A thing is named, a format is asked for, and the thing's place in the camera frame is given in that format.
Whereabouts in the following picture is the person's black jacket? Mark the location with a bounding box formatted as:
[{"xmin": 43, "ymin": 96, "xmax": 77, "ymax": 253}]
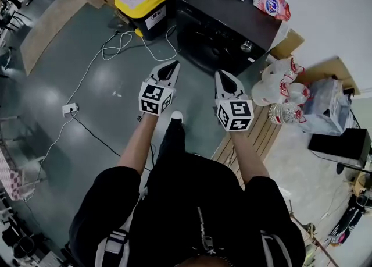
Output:
[{"xmin": 68, "ymin": 152, "xmax": 306, "ymax": 267}]

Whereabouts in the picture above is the black bin with yellow lid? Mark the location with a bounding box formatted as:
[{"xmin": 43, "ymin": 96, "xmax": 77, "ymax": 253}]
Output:
[{"xmin": 114, "ymin": 0, "xmax": 173, "ymax": 42}]

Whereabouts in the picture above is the person's black trouser leg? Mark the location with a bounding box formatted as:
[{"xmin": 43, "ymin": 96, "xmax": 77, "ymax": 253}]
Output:
[{"xmin": 156, "ymin": 118, "xmax": 187, "ymax": 170}]

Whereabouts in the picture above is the person's left forearm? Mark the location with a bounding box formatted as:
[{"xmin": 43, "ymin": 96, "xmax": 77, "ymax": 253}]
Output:
[{"xmin": 117, "ymin": 112, "xmax": 159, "ymax": 175}]

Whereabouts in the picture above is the wooden slatted board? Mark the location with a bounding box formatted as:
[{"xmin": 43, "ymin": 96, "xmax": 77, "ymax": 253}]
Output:
[{"xmin": 211, "ymin": 105, "xmax": 282, "ymax": 190}]

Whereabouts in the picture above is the white power strip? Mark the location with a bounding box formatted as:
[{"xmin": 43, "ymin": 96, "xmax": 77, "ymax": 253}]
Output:
[{"xmin": 62, "ymin": 102, "xmax": 79, "ymax": 118}]

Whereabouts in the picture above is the clear plastic bottle red cap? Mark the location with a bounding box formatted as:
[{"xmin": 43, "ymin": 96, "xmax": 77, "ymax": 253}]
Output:
[
  {"xmin": 268, "ymin": 102, "xmax": 307, "ymax": 126},
  {"xmin": 289, "ymin": 81, "xmax": 311, "ymax": 104},
  {"xmin": 285, "ymin": 58, "xmax": 305, "ymax": 81}
]

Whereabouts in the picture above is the brown floor mat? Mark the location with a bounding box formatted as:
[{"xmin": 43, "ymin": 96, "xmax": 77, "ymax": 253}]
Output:
[{"xmin": 19, "ymin": 0, "xmax": 88, "ymax": 76}]

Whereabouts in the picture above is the flat brown cardboard box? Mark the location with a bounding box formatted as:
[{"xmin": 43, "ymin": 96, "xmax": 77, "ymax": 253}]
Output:
[{"xmin": 267, "ymin": 28, "xmax": 305, "ymax": 60}]

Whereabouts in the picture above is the black white striped bag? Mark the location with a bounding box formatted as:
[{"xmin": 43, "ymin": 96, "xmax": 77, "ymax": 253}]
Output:
[{"xmin": 327, "ymin": 195, "xmax": 367, "ymax": 245}]

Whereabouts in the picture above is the black washing machine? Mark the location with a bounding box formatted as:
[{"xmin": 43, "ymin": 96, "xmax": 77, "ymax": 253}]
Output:
[{"xmin": 173, "ymin": 0, "xmax": 289, "ymax": 78}]

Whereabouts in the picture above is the white plastic bag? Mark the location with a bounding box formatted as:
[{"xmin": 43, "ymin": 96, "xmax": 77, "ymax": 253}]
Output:
[{"xmin": 251, "ymin": 57, "xmax": 295, "ymax": 107}]

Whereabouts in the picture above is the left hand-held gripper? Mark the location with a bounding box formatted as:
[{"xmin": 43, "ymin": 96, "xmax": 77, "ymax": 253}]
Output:
[{"xmin": 138, "ymin": 60, "xmax": 181, "ymax": 117}]

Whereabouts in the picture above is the pink checkered cloth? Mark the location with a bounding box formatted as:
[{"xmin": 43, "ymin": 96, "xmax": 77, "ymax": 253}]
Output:
[{"xmin": 0, "ymin": 148, "xmax": 26, "ymax": 202}]

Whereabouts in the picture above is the person's right forearm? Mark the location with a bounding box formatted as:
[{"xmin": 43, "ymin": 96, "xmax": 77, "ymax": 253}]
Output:
[{"xmin": 228, "ymin": 129, "xmax": 271, "ymax": 187}]

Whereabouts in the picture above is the large brown cardboard sheet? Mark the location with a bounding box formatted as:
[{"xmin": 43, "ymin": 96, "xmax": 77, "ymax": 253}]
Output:
[{"xmin": 301, "ymin": 55, "xmax": 362, "ymax": 96}]

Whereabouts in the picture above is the black cable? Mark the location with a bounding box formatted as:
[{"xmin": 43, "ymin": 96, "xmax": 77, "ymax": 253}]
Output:
[{"xmin": 70, "ymin": 110, "xmax": 152, "ymax": 173}]

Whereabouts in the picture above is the pink detergent bag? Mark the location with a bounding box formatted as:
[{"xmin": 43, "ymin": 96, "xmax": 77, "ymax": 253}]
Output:
[{"xmin": 251, "ymin": 0, "xmax": 292, "ymax": 22}]

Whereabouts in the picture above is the white cable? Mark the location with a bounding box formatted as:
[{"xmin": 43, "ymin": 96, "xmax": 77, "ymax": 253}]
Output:
[{"xmin": 24, "ymin": 23, "xmax": 178, "ymax": 202}]

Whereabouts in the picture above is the black box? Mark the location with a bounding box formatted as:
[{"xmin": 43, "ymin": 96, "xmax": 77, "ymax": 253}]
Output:
[{"xmin": 307, "ymin": 127, "xmax": 372, "ymax": 169}]

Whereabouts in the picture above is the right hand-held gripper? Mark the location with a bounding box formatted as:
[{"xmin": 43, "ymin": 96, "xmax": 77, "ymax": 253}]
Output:
[{"xmin": 214, "ymin": 69, "xmax": 255, "ymax": 133}]

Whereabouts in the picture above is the clear plastic wrapped bundle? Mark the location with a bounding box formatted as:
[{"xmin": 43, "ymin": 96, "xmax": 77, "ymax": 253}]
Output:
[{"xmin": 299, "ymin": 77, "xmax": 353, "ymax": 136}]

